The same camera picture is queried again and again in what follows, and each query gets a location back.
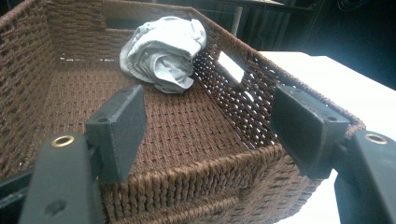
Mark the grey cloth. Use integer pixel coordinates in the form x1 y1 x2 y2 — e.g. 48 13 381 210
119 16 208 94

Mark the brown woven basket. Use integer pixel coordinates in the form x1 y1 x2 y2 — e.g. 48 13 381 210
0 0 367 224

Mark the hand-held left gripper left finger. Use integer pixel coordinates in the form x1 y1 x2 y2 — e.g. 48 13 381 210
85 84 149 185

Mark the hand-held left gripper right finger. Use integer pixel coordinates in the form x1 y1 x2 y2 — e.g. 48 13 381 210
268 83 351 181

